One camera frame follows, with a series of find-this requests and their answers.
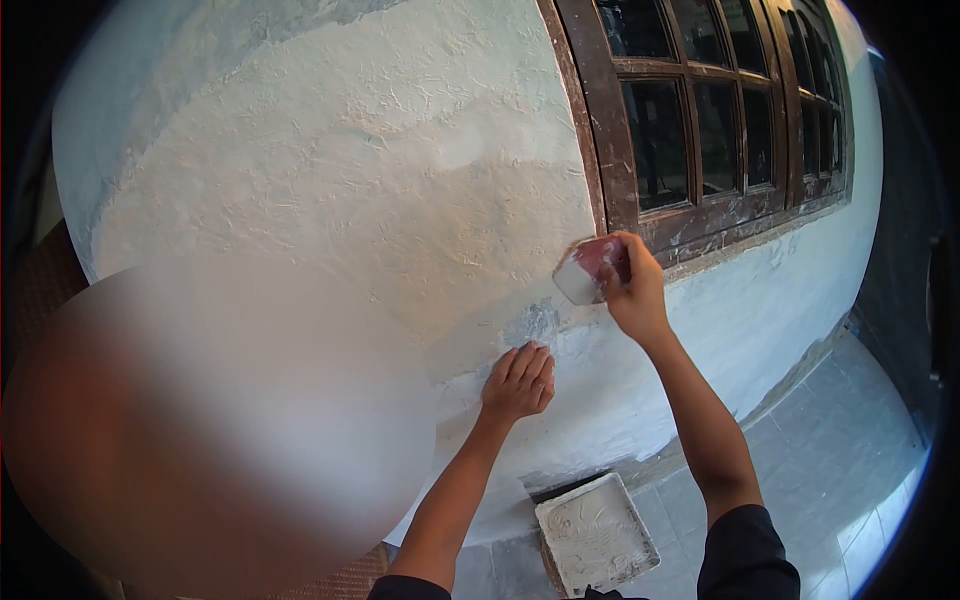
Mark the person's right hand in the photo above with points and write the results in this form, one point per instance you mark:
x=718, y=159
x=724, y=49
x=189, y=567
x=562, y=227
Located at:
x=639, y=296

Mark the person's left hand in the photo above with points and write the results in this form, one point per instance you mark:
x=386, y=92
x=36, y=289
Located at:
x=517, y=394

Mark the person's right fingers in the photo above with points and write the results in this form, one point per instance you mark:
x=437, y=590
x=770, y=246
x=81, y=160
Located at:
x=628, y=246

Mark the person's left ring finger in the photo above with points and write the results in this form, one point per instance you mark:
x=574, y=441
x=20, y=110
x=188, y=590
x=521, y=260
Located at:
x=520, y=361

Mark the person's left little finger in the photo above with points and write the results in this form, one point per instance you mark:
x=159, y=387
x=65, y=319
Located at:
x=500, y=369

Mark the person's left index finger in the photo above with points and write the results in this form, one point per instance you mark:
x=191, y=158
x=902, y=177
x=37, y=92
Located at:
x=547, y=375

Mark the person's right thumb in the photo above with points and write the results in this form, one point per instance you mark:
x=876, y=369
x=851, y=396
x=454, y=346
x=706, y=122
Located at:
x=610, y=283

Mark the person's left middle finger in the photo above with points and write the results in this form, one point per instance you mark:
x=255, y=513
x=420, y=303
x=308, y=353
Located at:
x=536, y=365

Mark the brown wooden window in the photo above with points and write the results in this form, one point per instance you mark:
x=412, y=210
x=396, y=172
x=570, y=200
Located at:
x=720, y=127

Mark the square tray of white plaster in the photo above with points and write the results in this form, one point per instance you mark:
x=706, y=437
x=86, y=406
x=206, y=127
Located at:
x=596, y=534

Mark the person's body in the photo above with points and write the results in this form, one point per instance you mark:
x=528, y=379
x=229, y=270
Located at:
x=750, y=562

